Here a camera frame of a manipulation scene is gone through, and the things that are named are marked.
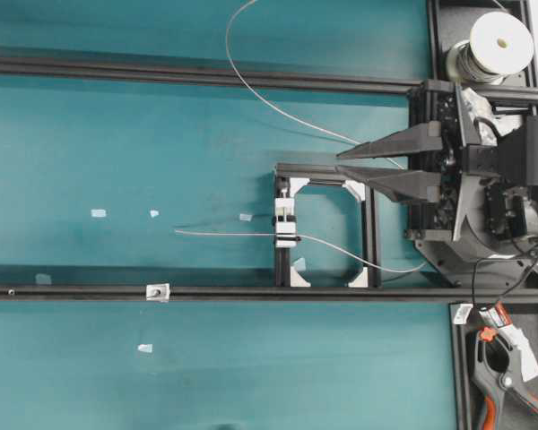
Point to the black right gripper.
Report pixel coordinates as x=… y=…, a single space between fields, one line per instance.
x=446 y=144

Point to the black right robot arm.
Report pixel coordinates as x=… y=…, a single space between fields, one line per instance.
x=498 y=247

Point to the silver metal fitting with hole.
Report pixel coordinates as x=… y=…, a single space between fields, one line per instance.
x=158 y=292

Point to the plastic bag of screws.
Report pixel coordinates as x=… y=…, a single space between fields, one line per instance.
x=478 y=106

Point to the white label tag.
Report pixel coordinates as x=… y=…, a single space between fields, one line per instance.
x=461 y=313

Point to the black orange spring clamp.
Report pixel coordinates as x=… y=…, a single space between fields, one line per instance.
x=496 y=368

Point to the white packaging card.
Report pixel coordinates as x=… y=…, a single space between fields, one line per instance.
x=529 y=364

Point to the white tape piece far left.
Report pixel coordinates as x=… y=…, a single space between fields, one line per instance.
x=98 y=213

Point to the white tape piece lower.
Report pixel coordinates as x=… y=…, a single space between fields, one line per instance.
x=145 y=348

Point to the black square extrusion frame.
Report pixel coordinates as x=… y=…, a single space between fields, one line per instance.
x=289 y=180

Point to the lower black aluminium rail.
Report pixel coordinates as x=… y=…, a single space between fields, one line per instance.
x=181 y=293

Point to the black aluminium rail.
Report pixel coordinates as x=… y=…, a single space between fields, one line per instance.
x=169 y=69
x=181 y=293

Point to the white wire holder clamp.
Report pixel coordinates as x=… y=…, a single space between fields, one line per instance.
x=285 y=223

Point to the white wire spool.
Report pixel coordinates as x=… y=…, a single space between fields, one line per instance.
x=498 y=46

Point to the white tape piece by rail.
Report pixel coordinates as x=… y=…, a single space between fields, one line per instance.
x=43 y=279

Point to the upper black aluminium rail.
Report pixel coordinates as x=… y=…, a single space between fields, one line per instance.
x=169 y=69

